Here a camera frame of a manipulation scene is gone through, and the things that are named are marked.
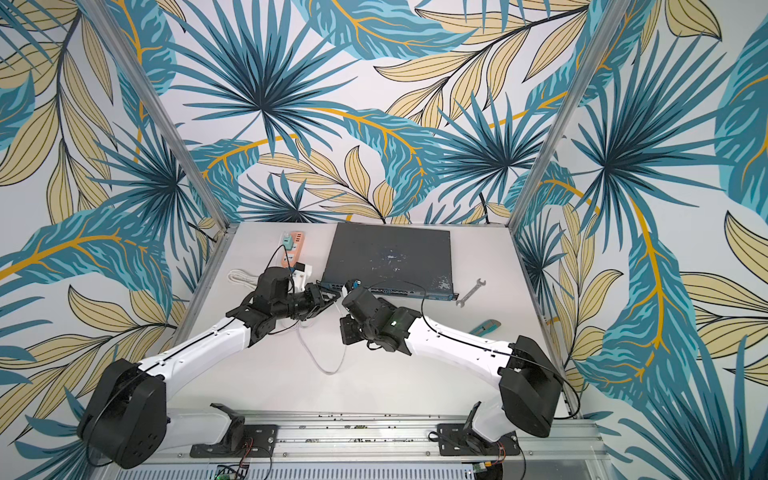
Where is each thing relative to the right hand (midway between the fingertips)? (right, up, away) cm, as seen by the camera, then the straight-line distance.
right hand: (327, 344), depth 75 cm
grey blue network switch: (+21, +21, +31) cm, 42 cm away
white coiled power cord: (-34, +15, +25) cm, 45 cm away
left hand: (+2, +11, +5) cm, 12 cm away
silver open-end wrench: (+47, +13, +29) cm, 57 cm away
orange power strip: (-19, +23, +33) cm, 45 cm away
